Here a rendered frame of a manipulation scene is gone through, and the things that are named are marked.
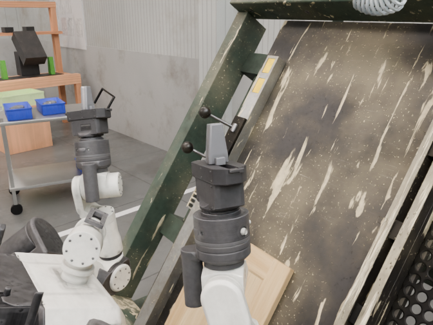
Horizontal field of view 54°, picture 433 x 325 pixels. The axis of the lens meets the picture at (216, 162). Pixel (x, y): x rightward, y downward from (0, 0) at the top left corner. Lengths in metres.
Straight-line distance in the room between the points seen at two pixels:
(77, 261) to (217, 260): 0.28
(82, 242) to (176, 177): 0.77
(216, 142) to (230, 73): 0.93
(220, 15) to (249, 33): 2.97
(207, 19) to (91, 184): 3.68
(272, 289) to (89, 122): 0.62
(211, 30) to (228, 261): 4.04
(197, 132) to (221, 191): 0.91
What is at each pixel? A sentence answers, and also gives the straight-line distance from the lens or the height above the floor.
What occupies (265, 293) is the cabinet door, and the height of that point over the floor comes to 1.16.
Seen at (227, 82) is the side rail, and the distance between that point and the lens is 1.56.
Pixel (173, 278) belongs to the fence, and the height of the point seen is 1.05.
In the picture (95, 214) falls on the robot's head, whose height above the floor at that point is 1.44.
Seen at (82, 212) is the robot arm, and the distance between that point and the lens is 1.17.
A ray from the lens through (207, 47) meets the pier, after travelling 4.65.
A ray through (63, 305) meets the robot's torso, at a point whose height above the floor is 1.36.
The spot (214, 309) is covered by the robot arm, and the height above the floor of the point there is 1.40.
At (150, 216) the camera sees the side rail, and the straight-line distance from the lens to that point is 1.52.
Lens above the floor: 1.82
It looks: 19 degrees down
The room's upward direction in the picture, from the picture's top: straight up
